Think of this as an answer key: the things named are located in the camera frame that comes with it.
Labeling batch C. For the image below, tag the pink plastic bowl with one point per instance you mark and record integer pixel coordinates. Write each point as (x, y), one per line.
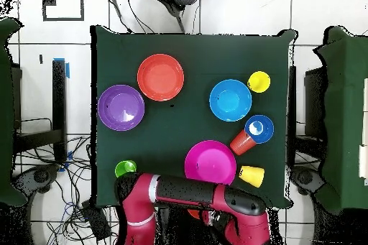
(210, 163)

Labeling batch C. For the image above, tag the red-orange plastic cup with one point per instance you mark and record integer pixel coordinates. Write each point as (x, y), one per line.
(241, 144)

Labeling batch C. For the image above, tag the golden yellow plastic cup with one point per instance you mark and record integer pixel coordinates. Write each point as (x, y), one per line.
(253, 176)

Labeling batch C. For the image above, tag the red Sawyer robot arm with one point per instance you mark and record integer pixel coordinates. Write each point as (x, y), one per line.
(184, 190)

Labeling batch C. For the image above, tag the large shallow orange bowl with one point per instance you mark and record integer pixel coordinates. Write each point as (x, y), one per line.
(160, 77)

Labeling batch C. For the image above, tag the light blue plastic bowl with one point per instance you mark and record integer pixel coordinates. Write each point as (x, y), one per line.
(230, 100)

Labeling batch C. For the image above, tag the purple plastic bowl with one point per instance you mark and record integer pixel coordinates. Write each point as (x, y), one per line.
(121, 107)

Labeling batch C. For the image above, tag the green plastic cup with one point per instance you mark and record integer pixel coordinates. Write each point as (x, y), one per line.
(125, 167)

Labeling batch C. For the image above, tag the dark green tablecloth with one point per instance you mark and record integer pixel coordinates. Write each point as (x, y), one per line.
(230, 55)

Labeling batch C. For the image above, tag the small dark blue bowl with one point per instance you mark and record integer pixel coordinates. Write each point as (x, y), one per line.
(264, 134)

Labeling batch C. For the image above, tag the lemon yellow plastic cup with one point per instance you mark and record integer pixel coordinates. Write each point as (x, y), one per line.
(258, 81)

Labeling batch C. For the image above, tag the blue tape strip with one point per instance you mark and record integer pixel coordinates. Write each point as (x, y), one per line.
(67, 71)

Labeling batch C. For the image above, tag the grey chair base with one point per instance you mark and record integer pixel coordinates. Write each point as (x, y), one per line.
(304, 177)

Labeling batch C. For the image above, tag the black power strip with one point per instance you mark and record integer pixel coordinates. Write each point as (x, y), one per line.
(96, 222)

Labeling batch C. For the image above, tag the black chair base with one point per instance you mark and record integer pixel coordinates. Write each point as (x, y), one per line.
(37, 177)

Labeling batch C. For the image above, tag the green cloth side table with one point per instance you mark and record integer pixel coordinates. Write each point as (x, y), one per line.
(345, 84)
(5, 112)

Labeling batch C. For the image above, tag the black stand frame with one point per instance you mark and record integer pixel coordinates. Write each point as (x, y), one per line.
(59, 98)
(314, 98)

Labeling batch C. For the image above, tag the black square frame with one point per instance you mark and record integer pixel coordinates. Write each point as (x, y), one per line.
(63, 19)

